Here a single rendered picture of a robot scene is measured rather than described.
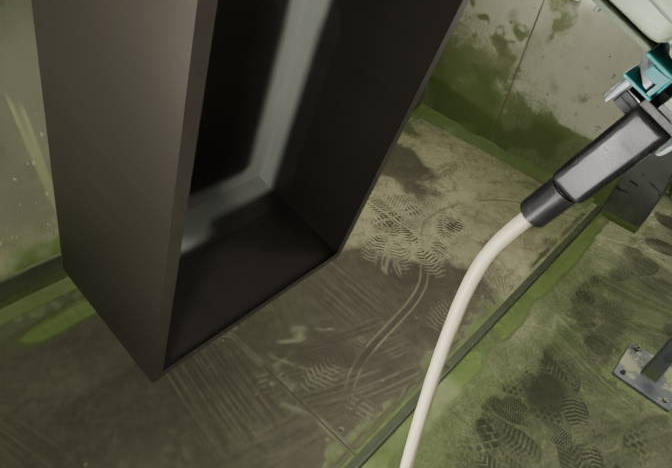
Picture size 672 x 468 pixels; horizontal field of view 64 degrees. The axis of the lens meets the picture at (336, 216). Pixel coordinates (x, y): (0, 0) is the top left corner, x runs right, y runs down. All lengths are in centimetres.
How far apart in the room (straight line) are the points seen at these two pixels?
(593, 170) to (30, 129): 173
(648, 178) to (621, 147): 234
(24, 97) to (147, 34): 133
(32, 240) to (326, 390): 103
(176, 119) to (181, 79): 6
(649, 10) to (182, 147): 50
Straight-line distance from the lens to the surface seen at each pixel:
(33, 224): 195
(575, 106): 279
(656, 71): 43
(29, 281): 199
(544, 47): 279
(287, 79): 141
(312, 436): 167
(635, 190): 284
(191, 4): 58
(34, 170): 195
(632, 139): 46
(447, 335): 63
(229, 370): 176
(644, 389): 223
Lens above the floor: 151
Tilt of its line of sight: 40 degrees down
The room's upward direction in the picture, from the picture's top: 11 degrees clockwise
